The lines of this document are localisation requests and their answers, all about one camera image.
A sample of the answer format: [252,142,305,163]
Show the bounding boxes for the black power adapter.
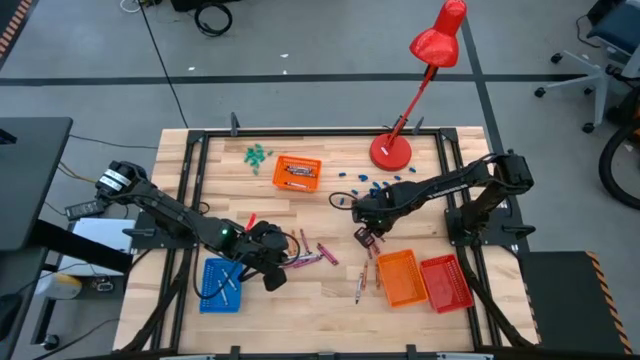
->
[64,198,113,222]

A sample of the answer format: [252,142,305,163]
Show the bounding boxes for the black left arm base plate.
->
[122,208,204,251]

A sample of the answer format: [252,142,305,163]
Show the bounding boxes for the black equipment box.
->
[169,0,242,13]

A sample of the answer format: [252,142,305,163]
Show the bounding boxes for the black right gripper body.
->
[351,197,396,236]

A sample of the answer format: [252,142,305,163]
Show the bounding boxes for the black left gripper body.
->
[242,222,290,292]

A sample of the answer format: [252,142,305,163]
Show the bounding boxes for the black cable coil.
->
[193,2,234,38]

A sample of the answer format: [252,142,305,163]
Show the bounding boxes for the white box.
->
[57,217,136,278]

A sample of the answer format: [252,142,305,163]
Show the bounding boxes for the white yellow plastic object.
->
[34,272,83,301]

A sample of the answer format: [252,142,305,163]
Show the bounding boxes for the orange plastic basket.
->
[375,248,430,310]
[271,154,323,194]

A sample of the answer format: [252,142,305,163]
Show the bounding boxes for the office chair white base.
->
[533,0,640,135]

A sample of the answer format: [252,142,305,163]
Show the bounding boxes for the black aluminium table frame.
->
[112,126,539,360]

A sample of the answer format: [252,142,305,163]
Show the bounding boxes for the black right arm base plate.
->
[444,207,537,248]

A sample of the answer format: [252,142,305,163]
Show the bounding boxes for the black desk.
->
[0,116,74,251]

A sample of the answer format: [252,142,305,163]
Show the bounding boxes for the red desk lamp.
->
[368,0,469,173]

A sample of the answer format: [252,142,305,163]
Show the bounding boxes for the black mat hazard stripe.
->
[516,249,635,356]
[0,0,34,70]

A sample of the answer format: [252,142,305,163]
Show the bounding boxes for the red plastic basket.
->
[418,253,475,315]

